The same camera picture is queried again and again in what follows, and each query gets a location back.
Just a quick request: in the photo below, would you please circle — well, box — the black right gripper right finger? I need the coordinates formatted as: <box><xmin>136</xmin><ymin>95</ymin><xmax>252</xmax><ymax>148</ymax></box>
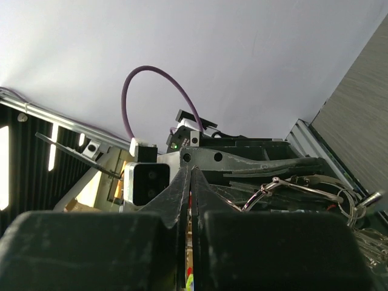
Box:
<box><xmin>190</xmin><ymin>168</ymin><xmax>373</xmax><ymax>290</ymax></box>

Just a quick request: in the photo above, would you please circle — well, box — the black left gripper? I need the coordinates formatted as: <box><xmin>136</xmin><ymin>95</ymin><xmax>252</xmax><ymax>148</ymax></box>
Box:
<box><xmin>158</xmin><ymin>126</ymin><xmax>346</xmax><ymax>212</ymax></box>

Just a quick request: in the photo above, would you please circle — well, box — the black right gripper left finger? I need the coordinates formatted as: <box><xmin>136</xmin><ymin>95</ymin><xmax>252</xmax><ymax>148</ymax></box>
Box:
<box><xmin>1</xmin><ymin>167</ymin><xmax>191</xmax><ymax>290</ymax></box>

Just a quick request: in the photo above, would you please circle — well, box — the large metal keyring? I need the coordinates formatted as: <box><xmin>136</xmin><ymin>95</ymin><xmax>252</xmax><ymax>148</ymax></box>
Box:
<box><xmin>241</xmin><ymin>174</ymin><xmax>388</xmax><ymax>264</ymax></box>

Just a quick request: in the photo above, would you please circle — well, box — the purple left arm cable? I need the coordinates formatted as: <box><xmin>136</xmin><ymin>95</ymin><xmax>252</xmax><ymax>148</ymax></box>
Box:
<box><xmin>120</xmin><ymin>65</ymin><xmax>204</xmax><ymax>143</ymax></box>

